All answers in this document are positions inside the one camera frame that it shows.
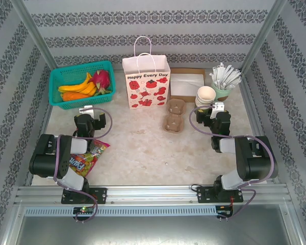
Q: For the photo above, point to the stack of green paper cups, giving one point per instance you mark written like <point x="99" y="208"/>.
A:
<point x="206" y="94"/>

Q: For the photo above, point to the brown pulp cup carrier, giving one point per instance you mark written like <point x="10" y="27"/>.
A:
<point x="168" y="126"/>

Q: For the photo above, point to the white red-printed paper bag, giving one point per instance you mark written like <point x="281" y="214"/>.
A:
<point x="140" y="66"/>

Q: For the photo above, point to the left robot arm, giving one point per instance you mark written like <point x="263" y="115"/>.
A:
<point x="44" y="158"/>

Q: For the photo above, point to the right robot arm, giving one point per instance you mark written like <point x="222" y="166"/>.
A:
<point x="257" y="163"/>

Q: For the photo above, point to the brown cardboard napkin box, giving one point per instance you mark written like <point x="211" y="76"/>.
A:
<point x="181" y="98"/>

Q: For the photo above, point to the mint green holder cup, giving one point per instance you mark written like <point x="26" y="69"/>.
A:
<point x="215" y="89"/>

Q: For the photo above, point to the orange toy fruit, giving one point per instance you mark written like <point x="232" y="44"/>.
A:
<point x="75" y="96"/>

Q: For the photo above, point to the white paper napkins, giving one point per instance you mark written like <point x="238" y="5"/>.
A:
<point x="186" y="86"/>

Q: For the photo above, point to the colourful fruit candy bag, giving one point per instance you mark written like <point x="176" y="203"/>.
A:
<point x="91" y="158"/>

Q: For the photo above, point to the white wrapped straw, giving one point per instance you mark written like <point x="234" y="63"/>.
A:
<point x="228" y="74"/>
<point x="234" y="76"/>
<point x="222" y="71"/>
<point x="216" y="74"/>
<point x="235" y="83"/>
<point x="213" y="77"/>

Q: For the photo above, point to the yellow banana bunch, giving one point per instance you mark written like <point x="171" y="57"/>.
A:
<point x="76" y="88"/>

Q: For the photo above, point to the pink dragon fruit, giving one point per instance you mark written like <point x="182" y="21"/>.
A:
<point x="102" y="77"/>

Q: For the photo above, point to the teal plastic basket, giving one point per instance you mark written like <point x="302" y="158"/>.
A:
<point x="66" y="75"/>

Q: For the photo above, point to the small circuit board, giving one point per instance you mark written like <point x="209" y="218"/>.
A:
<point x="224" y="210"/>
<point x="84" y="209"/>

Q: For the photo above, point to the grey metal sheet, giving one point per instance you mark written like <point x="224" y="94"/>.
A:
<point x="153" y="229"/>

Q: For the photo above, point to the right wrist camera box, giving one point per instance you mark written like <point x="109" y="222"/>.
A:
<point x="218" y="108"/>

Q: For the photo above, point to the aluminium back rail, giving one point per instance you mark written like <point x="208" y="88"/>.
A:
<point x="117" y="71"/>

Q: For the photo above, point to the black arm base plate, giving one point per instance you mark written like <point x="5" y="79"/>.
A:
<point x="100" y="195"/>
<point x="202" y="195"/>

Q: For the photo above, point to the aluminium mounting rail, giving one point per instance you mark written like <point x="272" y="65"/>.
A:
<point x="148" y="194"/>

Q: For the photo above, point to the aluminium frame post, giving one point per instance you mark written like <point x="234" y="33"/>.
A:
<point x="265" y="28"/>
<point x="31" y="28"/>

